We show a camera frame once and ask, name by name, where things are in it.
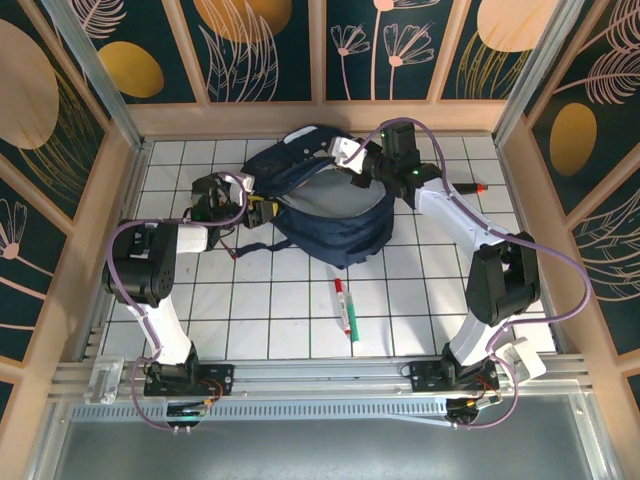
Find navy blue backpack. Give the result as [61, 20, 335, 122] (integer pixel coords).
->
[233, 125, 396, 269]

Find green marker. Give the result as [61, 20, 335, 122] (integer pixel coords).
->
[346, 294, 362, 346]

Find red capped white marker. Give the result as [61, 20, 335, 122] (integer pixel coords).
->
[333, 278, 350, 335]

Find grey metal panel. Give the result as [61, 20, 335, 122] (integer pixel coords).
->
[29, 394, 616, 480]

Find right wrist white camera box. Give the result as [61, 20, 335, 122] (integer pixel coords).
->
[328, 137, 372, 171]

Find aluminium frame post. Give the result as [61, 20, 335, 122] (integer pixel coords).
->
[42, 0, 147, 151]
[492, 0, 587, 147]

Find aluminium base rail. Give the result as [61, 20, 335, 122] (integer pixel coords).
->
[49, 352, 591, 401]

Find grey slotted cable duct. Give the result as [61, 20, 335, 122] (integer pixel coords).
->
[69, 397, 454, 426]

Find small electronics board with wires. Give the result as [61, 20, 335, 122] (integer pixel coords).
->
[164, 399, 214, 432]
[446, 394, 502, 429]

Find white plastic clamp bracket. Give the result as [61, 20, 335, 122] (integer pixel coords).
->
[83, 354, 125, 405]

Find white plastic hollow bracket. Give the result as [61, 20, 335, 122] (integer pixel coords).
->
[494, 337, 547, 385]

